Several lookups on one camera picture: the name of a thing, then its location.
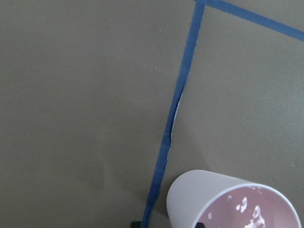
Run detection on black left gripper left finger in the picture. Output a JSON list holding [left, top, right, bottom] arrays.
[[131, 221, 142, 228]]

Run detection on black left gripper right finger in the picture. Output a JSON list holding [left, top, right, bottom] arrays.
[[196, 222, 205, 228]]

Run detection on pink paper cup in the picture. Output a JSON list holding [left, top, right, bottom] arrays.
[[166, 170, 302, 228]]

